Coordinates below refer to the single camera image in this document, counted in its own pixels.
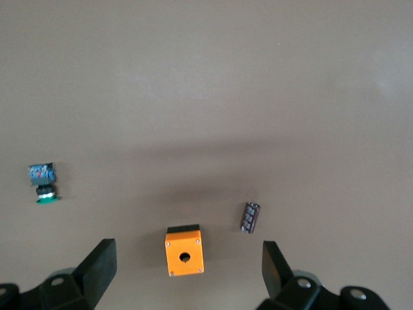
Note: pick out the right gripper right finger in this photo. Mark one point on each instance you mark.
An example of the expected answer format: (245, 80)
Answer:
(274, 268)

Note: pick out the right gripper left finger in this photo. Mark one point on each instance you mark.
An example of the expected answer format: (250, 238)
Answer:
(96, 264)

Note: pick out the green push button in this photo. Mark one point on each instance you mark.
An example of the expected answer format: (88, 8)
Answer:
(42, 176)

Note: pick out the dark cylindrical capacitor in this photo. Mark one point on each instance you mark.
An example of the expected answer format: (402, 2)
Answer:
(250, 218)

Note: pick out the orange button enclosure box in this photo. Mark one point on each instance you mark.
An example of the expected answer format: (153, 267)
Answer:
(175, 252)

